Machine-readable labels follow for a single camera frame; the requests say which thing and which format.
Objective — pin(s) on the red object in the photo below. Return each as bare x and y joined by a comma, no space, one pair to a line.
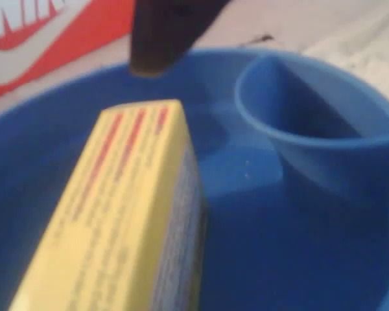
84,32

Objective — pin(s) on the blue plastic bowl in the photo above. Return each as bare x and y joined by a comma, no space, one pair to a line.
278,243

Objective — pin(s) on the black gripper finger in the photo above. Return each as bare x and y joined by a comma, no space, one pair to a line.
162,35

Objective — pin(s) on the yellow rectangular block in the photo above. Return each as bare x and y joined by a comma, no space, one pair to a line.
116,210

